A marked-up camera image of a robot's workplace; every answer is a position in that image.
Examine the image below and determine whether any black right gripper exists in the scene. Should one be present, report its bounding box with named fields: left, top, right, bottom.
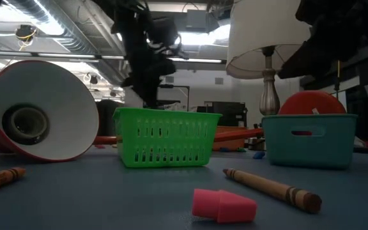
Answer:
left=278, top=0, right=368, bottom=79

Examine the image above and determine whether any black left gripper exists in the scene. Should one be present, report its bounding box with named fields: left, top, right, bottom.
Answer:
left=121, top=8, right=190, bottom=109

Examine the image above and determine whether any brown crayon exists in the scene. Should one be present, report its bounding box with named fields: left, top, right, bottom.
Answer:
left=222, top=167, right=323, bottom=214

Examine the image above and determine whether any orange crayon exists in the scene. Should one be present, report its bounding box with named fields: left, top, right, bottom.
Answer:
left=0, top=167, right=27, bottom=194

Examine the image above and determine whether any green plastic basket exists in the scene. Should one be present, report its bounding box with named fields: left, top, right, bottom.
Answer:
left=112, top=107, right=223, bottom=169

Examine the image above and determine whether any ceiling light bar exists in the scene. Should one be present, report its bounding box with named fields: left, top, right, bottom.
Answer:
left=0, top=49, right=226, bottom=64

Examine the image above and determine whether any white shade table lamp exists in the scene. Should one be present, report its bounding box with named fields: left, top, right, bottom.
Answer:
left=225, top=0, right=312, bottom=116

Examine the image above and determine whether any black cabinet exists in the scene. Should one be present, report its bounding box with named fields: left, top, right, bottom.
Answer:
left=196, top=101, right=248, bottom=128

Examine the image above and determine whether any orange plastic bin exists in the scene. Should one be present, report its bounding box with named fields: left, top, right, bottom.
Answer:
left=212, top=125, right=249, bottom=151

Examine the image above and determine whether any teal plastic bin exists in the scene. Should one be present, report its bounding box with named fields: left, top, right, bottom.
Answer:
left=261, top=113, right=359, bottom=170

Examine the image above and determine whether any black ceiling device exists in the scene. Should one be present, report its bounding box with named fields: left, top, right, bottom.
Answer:
left=14, top=24, right=37, bottom=42

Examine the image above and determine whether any yellow hanging cable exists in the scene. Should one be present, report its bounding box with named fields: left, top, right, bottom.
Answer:
left=336, top=60, right=342, bottom=92

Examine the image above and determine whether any black metal frame stand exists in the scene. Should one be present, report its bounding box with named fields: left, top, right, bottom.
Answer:
left=158, top=84, right=190, bottom=111

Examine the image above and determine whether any ribbed ventilation duct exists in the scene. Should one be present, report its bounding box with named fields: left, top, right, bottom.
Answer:
left=3, top=0, right=94, bottom=55

